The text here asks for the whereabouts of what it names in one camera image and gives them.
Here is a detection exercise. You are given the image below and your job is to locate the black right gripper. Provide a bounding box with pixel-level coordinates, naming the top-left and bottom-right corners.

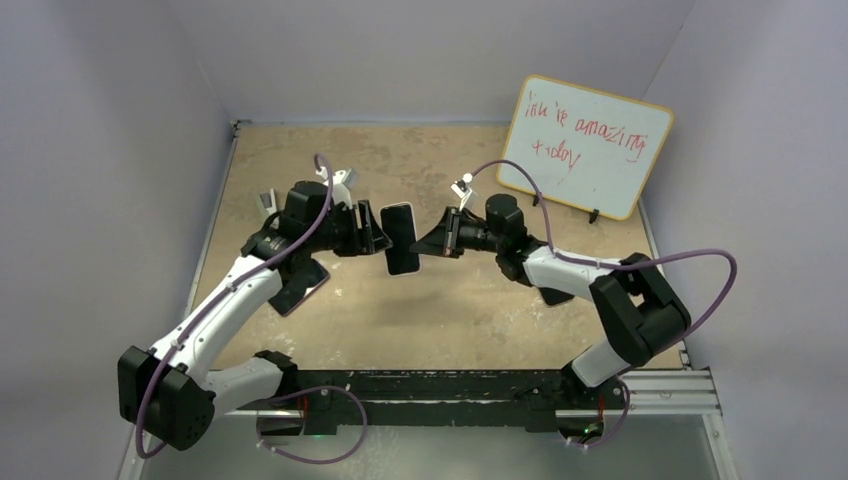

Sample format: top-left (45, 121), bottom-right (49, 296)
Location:
top-left (412, 206), bottom-right (505, 259)

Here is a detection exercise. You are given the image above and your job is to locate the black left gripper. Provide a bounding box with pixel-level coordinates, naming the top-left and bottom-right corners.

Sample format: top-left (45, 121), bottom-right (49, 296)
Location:
top-left (307, 200), bottom-right (390, 258)

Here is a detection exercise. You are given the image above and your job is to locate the black phone case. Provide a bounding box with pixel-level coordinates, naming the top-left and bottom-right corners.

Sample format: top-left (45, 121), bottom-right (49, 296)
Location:
top-left (538, 287), bottom-right (574, 307)

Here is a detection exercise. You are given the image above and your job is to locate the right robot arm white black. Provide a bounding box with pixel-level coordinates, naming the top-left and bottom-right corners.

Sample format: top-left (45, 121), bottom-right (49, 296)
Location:
top-left (410, 194), bottom-right (692, 407)

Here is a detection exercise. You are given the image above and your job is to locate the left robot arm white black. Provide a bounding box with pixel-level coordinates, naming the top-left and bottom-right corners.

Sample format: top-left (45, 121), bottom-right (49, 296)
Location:
top-left (117, 181), bottom-right (391, 451)

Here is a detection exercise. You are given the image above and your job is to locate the black mounting base bar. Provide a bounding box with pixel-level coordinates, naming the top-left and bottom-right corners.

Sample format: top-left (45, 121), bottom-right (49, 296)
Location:
top-left (247, 369), bottom-right (628, 440)

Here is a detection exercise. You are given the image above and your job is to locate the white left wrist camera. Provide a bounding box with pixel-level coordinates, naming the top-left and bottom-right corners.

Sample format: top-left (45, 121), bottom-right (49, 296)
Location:
top-left (316, 167), bottom-right (359, 209)

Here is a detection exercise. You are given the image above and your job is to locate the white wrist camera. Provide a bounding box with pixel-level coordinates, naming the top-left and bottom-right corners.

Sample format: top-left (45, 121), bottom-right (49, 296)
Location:
top-left (451, 173), bottom-right (479, 210)
top-left (316, 167), bottom-right (359, 209)

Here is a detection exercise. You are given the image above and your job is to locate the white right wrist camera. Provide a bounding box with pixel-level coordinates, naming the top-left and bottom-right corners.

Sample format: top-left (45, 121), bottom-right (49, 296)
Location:
top-left (451, 173), bottom-right (479, 210)

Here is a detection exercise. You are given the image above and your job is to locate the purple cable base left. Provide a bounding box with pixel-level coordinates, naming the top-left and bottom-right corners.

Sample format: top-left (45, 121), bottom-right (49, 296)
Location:
top-left (255, 385), bottom-right (370, 465)

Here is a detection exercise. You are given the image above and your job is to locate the purple cable base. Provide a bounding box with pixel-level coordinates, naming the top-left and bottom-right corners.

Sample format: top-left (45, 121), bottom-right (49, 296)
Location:
top-left (255, 385), bottom-right (370, 465)
top-left (564, 374), bottom-right (631, 453)

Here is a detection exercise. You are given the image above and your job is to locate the whiteboard with yellow frame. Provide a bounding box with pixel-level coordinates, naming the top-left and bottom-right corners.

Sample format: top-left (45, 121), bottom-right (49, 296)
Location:
top-left (497, 75), bottom-right (675, 220)

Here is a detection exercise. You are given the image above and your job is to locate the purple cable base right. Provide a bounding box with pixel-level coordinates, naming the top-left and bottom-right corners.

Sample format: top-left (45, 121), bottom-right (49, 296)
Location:
top-left (564, 374), bottom-right (631, 453)

